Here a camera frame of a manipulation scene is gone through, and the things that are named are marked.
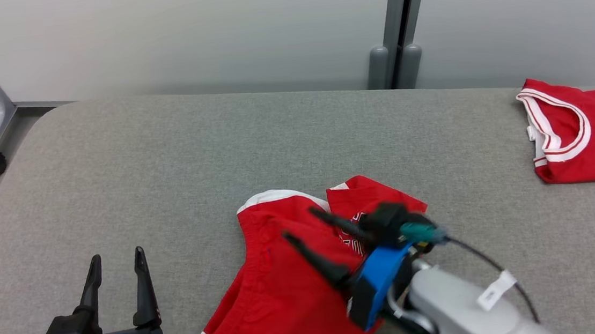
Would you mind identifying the white right cable label tag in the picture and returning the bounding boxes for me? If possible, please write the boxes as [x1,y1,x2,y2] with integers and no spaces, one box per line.
[474,270,520,311]

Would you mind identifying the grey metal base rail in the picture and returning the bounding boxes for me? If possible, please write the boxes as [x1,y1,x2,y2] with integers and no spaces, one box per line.
[14,97,80,112]

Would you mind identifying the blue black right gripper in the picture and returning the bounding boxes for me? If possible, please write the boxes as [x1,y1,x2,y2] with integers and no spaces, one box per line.
[280,198,425,334]

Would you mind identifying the black right cable teal plug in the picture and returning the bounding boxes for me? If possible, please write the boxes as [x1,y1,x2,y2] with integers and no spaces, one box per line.
[400,213,541,334]

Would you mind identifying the red shorts with white stripe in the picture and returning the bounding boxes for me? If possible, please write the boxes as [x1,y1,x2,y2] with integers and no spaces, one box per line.
[184,169,440,334]

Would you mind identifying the grey partition post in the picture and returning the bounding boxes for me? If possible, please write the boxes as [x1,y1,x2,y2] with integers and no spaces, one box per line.
[360,0,439,92]

